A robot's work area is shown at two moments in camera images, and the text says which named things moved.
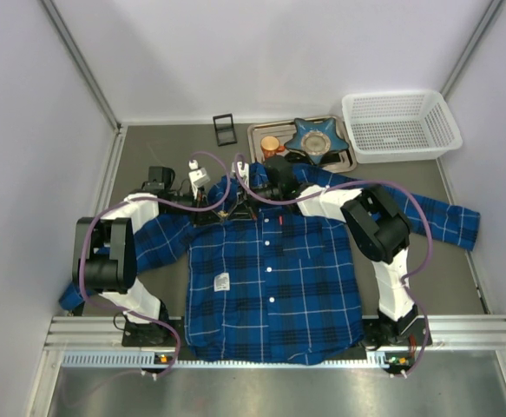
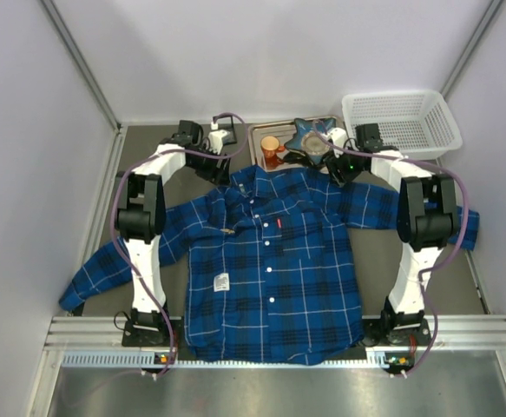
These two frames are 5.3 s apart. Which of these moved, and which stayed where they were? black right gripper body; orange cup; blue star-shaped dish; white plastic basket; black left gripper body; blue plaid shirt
Moved: black right gripper body; black left gripper body
Stayed: blue plaid shirt; white plastic basket; orange cup; blue star-shaped dish
